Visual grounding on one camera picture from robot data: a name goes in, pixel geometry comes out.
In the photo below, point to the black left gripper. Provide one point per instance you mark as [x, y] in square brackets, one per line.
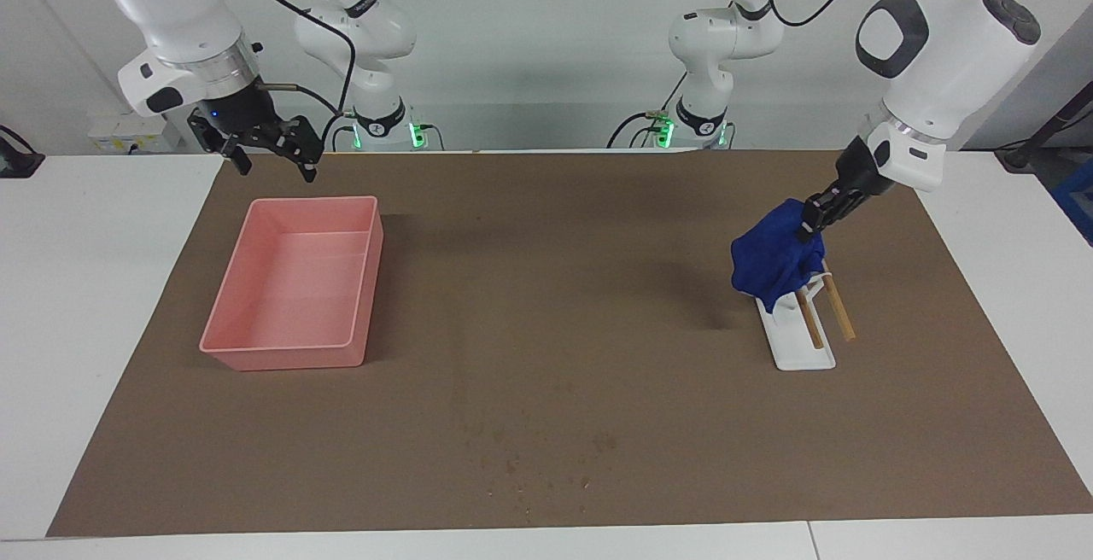
[862, 172]

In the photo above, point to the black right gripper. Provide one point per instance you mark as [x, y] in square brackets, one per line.
[243, 120]

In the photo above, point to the blue towel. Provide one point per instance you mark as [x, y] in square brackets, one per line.
[773, 257]

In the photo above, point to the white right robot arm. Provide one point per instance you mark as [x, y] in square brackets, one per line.
[171, 5]

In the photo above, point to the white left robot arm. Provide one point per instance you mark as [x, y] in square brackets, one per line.
[948, 56]

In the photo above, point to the white towel rack tray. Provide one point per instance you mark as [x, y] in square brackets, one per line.
[798, 359]

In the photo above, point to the wooden dowel rod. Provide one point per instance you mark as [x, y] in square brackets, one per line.
[841, 314]
[811, 329]

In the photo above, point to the pink plastic bin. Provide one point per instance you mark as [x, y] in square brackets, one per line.
[290, 304]

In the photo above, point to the black stand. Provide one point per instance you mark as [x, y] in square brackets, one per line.
[1020, 157]

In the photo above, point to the blue crate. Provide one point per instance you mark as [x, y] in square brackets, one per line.
[1078, 201]

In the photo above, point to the brown table mat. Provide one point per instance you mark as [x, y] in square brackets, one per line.
[555, 329]

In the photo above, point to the white wall power outlet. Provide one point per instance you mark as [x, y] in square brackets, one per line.
[107, 133]

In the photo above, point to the black clamp mount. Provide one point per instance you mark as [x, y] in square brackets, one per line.
[17, 163]

